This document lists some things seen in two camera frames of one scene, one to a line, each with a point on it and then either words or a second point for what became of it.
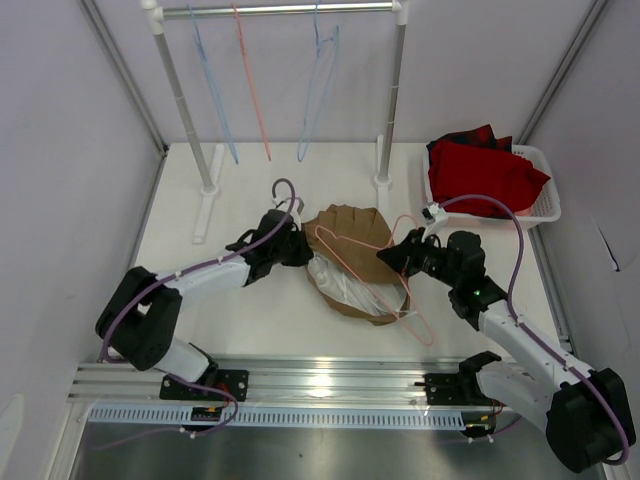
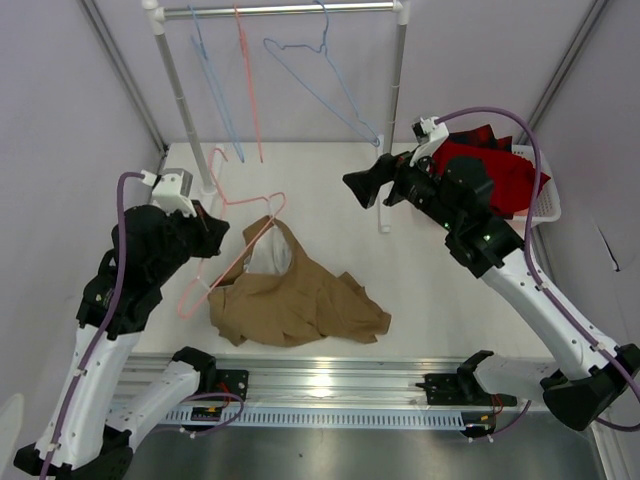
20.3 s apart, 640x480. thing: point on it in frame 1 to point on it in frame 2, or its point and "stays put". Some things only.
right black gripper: x=404 y=255 to x=367 y=184
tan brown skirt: x=346 y=273 to x=280 y=297
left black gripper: x=304 y=254 to x=202 y=223
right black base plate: x=454 y=389 stays put
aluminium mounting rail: x=330 y=381 stays put
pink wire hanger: x=405 y=279 to x=200 y=262
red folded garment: x=474 y=161 stays put
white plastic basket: x=545 y=207 stays put
